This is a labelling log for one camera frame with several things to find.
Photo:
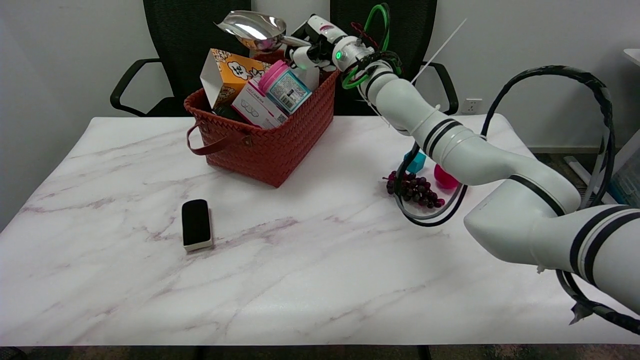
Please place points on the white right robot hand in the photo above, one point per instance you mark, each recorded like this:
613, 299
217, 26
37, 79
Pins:
320, 35

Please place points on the stainless steel scoop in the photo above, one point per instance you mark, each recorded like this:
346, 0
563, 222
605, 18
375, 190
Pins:
252, 31

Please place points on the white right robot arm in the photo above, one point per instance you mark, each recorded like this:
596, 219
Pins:
480, 155

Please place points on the red woven basket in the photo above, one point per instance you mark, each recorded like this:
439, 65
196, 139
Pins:
270, 145

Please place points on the tall white grey box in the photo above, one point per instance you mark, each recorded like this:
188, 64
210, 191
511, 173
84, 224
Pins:
311, 79

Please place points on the teal jar with pink lid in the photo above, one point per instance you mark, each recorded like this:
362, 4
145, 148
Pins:
285, 87

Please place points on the orange popcorn box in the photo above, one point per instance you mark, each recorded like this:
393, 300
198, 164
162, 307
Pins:
235, 75

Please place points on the black mesh office chair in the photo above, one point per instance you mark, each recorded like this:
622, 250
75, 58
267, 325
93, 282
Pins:
415, 30
200, 65

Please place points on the white and pink carton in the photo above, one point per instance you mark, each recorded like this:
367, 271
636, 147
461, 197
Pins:
257, 107

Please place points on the teal cube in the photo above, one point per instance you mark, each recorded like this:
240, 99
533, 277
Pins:
416, 161

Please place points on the purple toy grapes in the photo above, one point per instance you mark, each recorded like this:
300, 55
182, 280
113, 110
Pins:
417, 190

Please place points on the magenta plastic toy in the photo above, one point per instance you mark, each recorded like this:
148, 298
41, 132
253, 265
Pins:
444, 179

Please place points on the black whiteboard eraser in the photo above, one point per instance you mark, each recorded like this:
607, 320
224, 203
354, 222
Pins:
196, 223

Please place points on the white wall socket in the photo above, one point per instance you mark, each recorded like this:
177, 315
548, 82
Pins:
472, 106

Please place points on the white desk frame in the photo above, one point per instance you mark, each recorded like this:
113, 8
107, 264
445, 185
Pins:
625, 155

